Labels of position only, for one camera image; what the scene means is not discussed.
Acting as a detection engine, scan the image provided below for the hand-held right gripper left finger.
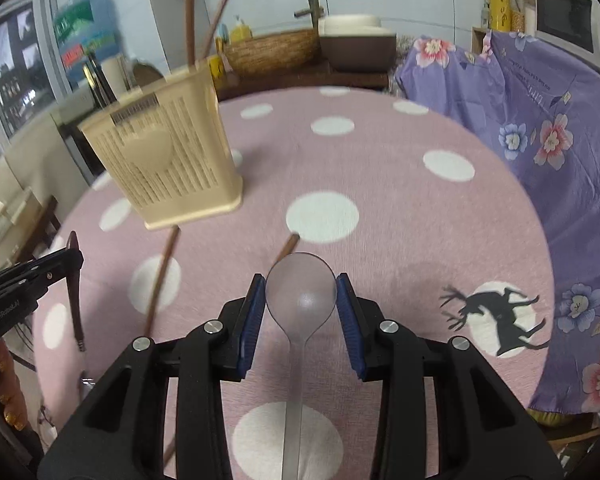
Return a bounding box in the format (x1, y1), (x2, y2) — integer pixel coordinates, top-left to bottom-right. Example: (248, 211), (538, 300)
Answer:
(37, 273), (269, 480)

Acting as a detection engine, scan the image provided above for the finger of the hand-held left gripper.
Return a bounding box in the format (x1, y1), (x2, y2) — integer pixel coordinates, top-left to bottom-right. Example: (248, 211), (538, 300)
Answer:
(10, 231), (80, 281)
(0, 252), (85, 297)

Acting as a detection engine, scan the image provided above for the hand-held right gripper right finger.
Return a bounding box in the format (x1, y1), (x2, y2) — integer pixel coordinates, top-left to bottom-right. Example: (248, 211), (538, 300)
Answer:
(335, 273), (563, 480)

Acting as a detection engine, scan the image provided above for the dark chopstick with metal tip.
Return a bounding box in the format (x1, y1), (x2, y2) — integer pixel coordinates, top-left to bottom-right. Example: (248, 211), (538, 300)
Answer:
(66, 247), (87, 354)

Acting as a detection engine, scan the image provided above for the translucent plastic spoon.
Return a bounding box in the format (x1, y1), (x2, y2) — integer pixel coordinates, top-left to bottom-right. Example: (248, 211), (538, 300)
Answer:
(264, 252), (339, 480)

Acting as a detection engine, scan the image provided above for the beige plastic utensil holder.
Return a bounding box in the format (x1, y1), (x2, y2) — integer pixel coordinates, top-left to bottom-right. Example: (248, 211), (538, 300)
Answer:
(77, 62), (244, 231)

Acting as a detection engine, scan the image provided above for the beige cloth cover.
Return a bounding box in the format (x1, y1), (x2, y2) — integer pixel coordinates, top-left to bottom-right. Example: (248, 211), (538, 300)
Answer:
(0, 125), (92, 273)

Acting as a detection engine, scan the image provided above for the pink polka dot tablecloth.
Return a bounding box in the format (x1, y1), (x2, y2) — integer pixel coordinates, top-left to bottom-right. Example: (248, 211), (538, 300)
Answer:
(32, 87), (557, 480)

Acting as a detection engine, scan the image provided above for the black chopstick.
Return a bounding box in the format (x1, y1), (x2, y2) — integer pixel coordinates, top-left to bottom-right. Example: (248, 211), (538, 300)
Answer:
(89, 51), (119, 106)
(82, 62), (104, 110)

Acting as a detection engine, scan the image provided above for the stack of paper cups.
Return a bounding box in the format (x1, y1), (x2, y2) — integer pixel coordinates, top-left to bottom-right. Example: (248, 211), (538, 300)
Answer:
(102, 54), (132, 97)

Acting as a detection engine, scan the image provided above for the aluminium framed window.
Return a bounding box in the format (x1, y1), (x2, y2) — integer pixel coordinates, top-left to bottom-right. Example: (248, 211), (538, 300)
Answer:
(0, 0), (77, 137)

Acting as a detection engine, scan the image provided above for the blue water jug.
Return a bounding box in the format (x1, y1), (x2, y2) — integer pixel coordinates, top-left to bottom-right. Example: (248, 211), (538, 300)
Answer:
(52, 0), (124, 89)

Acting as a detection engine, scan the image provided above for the dark wooden washstand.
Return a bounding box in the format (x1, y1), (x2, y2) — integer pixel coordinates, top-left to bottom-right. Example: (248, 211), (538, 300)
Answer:
(212, 57), (392, 102)

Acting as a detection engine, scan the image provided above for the purple floral cloth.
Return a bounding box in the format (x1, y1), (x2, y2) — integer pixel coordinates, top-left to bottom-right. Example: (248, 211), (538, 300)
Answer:
(394, 30), (600, 415)

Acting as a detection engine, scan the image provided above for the thick brown wooden chopstick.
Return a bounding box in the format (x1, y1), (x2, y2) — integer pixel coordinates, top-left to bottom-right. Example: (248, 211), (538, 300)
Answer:
(184, 0), (199, 69)

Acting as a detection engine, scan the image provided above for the patterned lace cloth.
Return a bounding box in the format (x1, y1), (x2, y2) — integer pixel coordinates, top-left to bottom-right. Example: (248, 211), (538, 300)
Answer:
(386, 35), (417, 97)

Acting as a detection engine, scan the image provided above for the yellow soap bottle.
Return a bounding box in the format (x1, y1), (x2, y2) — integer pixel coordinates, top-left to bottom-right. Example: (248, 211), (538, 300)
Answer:
(228, 15), (254, 44)

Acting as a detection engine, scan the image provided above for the woven pattern sink basin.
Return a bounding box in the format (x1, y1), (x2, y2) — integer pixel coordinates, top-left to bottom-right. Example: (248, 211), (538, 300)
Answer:
(222, 28), (322, 79)

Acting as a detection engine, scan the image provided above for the white brown rice cooker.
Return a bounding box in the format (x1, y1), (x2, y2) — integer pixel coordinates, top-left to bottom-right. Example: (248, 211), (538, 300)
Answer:
(317, 13), (399, 72)

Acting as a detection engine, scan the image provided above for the light wooden cabinet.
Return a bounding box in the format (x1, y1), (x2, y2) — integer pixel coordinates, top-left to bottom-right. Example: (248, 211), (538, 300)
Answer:
(471, 25), (494, 57)

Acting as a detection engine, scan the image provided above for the bamboo style faucet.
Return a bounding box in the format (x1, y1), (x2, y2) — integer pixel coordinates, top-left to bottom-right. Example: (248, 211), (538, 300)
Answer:
(293, 0), (327, 31)

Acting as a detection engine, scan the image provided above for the glass jar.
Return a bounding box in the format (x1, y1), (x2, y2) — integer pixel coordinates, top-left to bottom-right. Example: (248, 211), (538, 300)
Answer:
(510, 0), (536, 34)

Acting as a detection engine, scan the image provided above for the white microwave oven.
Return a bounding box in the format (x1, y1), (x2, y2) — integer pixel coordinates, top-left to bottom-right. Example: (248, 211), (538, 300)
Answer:
(533, 0), (600, 79)

